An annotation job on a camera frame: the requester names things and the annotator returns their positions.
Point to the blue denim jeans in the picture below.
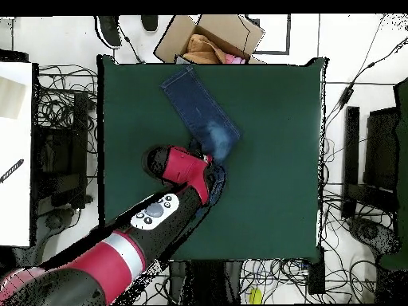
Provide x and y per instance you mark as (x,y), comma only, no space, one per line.
(200,108)

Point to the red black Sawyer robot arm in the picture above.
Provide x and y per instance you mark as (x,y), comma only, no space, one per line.
(111,264)

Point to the black flat panel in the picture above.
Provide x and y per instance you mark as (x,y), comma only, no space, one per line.
(381,149)

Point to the dark green table cloth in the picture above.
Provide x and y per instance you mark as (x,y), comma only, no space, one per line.
(271,191)

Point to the grey cloth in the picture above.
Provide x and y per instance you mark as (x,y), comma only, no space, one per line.
(181,60)

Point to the pink cloth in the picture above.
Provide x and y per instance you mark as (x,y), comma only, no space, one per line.
(234,59)

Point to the orange towel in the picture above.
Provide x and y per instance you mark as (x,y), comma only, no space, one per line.
(200,51)

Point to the brown cardboard box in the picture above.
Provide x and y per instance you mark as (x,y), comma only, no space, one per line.
(172,41)

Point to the black metal stand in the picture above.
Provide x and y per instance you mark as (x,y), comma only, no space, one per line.
(79,127)

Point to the black upright bar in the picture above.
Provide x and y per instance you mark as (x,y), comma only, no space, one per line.
(351,153)

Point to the yellow ball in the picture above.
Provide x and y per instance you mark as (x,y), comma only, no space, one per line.
(255,296)

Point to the person's foot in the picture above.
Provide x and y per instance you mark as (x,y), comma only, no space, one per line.
(149,22)
(110,30)

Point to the black power strip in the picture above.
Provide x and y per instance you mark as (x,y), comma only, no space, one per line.
(316,277)

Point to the grey chair base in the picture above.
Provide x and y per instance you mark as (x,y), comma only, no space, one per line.
(54,221)

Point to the black ribbed strip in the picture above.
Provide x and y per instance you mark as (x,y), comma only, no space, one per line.
(12,170)

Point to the white desk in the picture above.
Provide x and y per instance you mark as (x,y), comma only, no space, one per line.
(16,207)

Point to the beige box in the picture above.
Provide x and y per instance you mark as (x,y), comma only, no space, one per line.
(11,98)

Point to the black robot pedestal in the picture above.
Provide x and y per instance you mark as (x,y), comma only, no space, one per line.
(204,283)

